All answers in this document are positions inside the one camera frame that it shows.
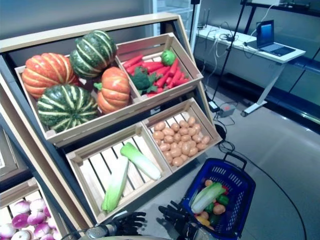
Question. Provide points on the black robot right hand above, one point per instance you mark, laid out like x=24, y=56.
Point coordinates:
x=178, y=218

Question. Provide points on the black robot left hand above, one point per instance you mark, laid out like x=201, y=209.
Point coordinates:
x=127, y=221

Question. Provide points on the green white napa cabbage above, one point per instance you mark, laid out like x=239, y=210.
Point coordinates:
x=207, y=197
x=115, y=185
x=142, y=160

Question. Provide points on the blue plastic shopping basket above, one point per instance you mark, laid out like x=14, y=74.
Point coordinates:
x=240, y=200

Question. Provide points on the yellow bell pepper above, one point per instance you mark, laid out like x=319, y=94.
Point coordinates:
x=202, y=220

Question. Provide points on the brown potato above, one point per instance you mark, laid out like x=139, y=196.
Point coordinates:
x=208, y=182
x=158, y=135
x=159, y=125
x=204, y=215
x=175, y=152
x=168, y=155
x=186, y=148
x=177, y=161
x=191, y=121
x=219, y=209

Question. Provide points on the green bell pepper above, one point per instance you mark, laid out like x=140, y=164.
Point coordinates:
x=209, y=207
x=214, y=218
x=222, y=200

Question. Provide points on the red bell pepper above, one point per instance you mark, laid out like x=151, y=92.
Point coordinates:
x=225, y=190

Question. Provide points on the light wooden slatted crate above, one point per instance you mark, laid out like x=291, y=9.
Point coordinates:
x=100, y=172
x=20, y=193
x=200, y=117
x=186, y=58
x=12, y=165

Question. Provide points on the purple white onion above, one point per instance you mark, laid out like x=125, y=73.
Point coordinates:
x=42, y=230
x=21, y=235
x=47, y=212
x=35, y=218
x=7, y=230
x=22, y=207
x=20, y=221
x=37, y=205

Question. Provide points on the wide light wooden crate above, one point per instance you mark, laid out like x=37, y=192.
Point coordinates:
x=95, y=125

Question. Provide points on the black power adapter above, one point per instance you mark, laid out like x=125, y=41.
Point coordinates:
x=214, y=106

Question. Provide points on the grey box red button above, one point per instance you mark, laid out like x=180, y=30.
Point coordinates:
x=226, y=110

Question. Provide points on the green striped pumpkin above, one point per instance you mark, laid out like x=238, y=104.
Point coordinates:
x=92, y=52
x=65, y=107

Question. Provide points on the small orange pumpkin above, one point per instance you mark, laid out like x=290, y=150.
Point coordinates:
x=115, y=90

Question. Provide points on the red orange carrot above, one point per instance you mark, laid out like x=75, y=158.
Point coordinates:
x=182, y=82
x=162, y=80
x=132, y=61
x=152, y=66
x=173, y=67

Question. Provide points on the dark green broccoli head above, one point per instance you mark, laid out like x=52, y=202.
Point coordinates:
x=141, y=80

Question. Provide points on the small light green cabbage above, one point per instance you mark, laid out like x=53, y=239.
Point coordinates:
x=168, y=57

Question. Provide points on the large orange pumpkin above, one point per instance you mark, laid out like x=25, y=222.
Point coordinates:
x=47, y=72

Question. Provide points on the white standing desk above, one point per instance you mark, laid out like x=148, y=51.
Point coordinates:
x=250, y=51

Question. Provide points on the black tripod stand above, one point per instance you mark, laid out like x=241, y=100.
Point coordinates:
x=233, y=40

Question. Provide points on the black antenna router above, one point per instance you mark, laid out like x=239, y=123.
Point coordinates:
x=203, y=23

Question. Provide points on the wooden vegetable display shelf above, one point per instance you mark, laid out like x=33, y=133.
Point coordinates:
x=87, y=27

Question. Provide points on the black stand pole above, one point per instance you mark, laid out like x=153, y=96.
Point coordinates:
x=193, y=20

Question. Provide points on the open grey laptop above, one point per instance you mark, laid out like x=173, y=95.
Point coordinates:
x=266, y=32

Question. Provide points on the white glass door refrigerator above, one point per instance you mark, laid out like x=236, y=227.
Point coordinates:
x=170, y=7

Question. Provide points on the black metal rack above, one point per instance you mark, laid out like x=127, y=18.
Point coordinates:
x=300, y=10

